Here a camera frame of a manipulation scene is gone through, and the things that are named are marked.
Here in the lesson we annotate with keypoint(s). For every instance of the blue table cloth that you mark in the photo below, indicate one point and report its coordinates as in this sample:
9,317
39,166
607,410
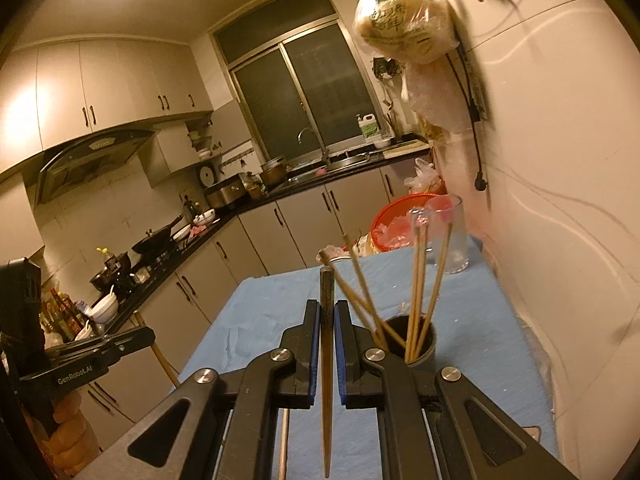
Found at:
270,300

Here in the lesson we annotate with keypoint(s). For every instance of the clear hanging plastic bag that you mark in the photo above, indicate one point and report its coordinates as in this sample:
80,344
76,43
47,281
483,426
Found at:
435,95

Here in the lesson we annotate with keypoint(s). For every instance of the beige wall cabinets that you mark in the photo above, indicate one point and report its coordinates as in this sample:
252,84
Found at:
110,90

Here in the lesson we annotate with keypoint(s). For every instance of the black range hood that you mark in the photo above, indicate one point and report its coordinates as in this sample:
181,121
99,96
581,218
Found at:
95,160

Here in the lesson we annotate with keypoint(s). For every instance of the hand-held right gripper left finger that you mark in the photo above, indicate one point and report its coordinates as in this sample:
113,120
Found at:
314,360

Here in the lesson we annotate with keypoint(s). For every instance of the clear glass tumbler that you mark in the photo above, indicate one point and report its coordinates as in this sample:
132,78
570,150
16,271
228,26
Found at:
450,240

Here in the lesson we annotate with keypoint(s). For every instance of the metal countertop appliance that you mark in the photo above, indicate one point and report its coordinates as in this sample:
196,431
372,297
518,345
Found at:
225,195

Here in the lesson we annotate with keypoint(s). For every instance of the dark kitchen window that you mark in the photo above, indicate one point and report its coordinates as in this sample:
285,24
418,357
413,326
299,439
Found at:
270,105

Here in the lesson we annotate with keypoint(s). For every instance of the light wooden chopstick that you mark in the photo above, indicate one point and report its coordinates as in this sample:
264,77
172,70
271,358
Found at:
440,275
414,285
357,272
421,270
350,295
283,445

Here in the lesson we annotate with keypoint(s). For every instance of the white green-label detergent jug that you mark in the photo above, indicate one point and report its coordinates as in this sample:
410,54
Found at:
369,127

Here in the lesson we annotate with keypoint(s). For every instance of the black utensil holder cup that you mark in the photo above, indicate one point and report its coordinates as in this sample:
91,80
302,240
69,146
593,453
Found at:
427,345

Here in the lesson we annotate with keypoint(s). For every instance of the person's left hand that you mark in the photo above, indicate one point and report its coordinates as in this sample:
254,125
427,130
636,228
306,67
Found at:
67,425

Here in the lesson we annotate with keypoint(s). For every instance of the row of sauce bottles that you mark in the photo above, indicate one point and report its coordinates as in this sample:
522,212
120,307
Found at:
62,317

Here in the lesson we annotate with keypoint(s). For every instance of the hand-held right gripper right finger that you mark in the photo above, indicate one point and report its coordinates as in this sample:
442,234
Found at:
340,360

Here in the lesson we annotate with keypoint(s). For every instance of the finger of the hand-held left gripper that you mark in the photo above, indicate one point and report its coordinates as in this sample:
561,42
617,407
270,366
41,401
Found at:
132,342

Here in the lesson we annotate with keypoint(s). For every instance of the black kitchen countertop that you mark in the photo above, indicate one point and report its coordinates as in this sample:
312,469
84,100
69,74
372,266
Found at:
235,209

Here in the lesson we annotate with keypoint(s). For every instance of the black wok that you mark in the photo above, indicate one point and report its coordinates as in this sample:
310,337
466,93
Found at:
155,242

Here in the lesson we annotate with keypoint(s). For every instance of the copper cooking pot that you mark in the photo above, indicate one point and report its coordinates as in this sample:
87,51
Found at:
274,175

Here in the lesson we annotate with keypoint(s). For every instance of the dark wooden chopstick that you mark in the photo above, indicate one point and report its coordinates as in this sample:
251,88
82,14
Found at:
327,435

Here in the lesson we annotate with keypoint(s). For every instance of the wall dish shelf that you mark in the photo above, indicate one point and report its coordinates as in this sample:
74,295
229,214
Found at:
200,140

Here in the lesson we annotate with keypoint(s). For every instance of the metal sink faucet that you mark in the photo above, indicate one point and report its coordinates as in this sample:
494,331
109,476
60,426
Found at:
325,150

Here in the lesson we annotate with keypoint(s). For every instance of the wooden cutting board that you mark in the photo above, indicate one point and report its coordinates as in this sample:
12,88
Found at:
407,149

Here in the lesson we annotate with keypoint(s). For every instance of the red plastic basket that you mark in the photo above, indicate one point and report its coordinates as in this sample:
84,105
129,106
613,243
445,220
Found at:
395,225

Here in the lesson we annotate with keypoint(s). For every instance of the beige base cabinets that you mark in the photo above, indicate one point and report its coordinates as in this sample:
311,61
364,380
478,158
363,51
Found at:
295,225

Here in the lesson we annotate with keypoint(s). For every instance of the white bowl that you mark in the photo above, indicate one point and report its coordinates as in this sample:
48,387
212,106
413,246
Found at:
104,307

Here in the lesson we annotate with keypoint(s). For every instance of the black stove pot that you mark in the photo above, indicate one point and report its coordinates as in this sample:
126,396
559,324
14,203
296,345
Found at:
110,275

